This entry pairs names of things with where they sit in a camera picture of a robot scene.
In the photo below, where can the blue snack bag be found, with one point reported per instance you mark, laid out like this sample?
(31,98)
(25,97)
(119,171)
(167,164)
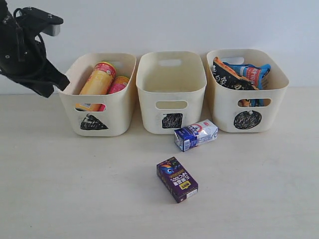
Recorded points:
(257,75)

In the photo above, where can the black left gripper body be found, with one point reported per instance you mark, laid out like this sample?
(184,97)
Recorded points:
(22,55)

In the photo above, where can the pink chips can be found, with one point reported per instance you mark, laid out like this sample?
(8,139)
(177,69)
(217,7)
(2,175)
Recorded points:
(119,83)

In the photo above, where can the purple juice carton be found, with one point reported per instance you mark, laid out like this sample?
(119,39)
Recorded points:
(177,179)

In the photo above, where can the yellow chips can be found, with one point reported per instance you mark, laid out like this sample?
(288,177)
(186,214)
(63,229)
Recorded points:
(100,79)

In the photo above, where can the orange black noodle bag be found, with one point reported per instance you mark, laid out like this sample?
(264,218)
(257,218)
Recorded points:
(227,77)

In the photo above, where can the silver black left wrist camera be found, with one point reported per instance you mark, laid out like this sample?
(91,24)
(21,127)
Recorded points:
(36,21)

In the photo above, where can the cream bin square mark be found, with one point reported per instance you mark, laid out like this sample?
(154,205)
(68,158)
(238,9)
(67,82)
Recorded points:
(171,87)

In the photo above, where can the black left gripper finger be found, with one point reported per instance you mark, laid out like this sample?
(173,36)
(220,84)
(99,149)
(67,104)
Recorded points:
(55,77)
(43,89)

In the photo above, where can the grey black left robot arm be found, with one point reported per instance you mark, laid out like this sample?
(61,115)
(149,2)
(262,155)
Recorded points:
(3,10)

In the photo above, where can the cream bin circle mark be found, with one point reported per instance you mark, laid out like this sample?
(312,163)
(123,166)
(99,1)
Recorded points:
(247,110)

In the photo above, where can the cream bin triangle mark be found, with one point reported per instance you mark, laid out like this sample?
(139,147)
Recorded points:
(119,107)

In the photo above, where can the blue white milk carton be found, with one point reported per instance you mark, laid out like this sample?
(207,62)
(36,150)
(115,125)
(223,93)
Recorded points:
(195,135)

